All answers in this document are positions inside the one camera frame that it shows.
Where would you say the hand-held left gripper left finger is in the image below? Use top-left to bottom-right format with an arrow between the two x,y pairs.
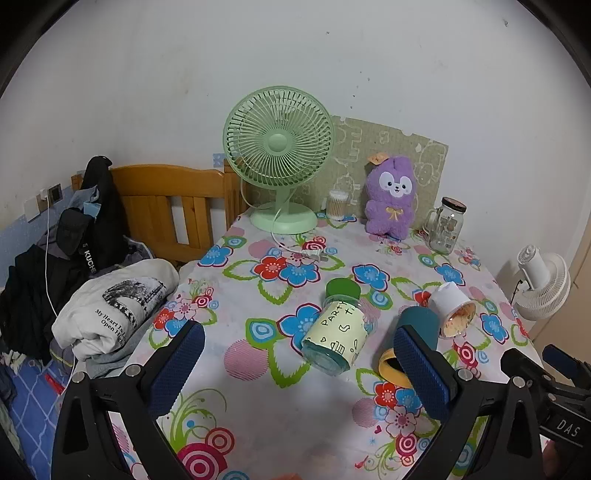
52,320 -> 206,480

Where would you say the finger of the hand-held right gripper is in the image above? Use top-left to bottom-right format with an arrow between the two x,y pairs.
542,344 -> 591,397
501,348 -> 551,389

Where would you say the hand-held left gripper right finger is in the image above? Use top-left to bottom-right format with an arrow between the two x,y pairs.
392,324 -> 551,480

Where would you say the glass cup with green lid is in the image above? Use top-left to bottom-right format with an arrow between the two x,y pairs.
301,278 -> 378,374

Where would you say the teal cup with yellow rim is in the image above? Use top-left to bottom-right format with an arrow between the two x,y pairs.
379,306 -> 440,389

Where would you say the white plastic cup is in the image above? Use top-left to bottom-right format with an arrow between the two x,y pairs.
427,282 -> 476,340

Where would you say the grey folded cloth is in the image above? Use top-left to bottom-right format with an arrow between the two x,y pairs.
73,339 -> 141,380

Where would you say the white clip fan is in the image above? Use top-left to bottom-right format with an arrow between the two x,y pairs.
513,246 -> 572,320

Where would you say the white printed folded shirt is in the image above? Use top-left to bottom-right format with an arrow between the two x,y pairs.
51,258 -> 180,362

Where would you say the floral tablecloth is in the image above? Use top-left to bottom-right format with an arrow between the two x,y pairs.
107,210 -> 551,480

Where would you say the glass mug jar with lid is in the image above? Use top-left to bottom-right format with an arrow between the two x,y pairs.
424,197 -> 467,254

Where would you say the blue checked bedsheet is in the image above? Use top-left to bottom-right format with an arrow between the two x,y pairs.
0,357 -> 72,480

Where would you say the dark clothes pile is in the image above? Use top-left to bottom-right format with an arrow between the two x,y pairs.
0,244 -> 63,361

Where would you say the purple plush toy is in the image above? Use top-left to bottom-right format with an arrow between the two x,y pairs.
363,154 -> 420,241

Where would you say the wooden bed headboard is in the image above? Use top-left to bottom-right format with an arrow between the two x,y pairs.
71,159 -> 253,267

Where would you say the black jacket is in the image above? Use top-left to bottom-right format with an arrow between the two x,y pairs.
55,156 -> 131,278

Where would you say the cotton swab container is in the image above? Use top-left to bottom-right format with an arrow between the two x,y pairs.
326,189 -> 350,220

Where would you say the patterned cardboard sheet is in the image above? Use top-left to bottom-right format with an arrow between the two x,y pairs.
295,115 -> 450,232

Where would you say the green desk fan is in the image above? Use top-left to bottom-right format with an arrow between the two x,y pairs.
223,85 -> 336,235

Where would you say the white fan power cable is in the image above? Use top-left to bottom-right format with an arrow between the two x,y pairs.
271,207 -> 331,267

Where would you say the white charging cable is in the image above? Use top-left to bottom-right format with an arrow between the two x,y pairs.
40,190 -> 80,385

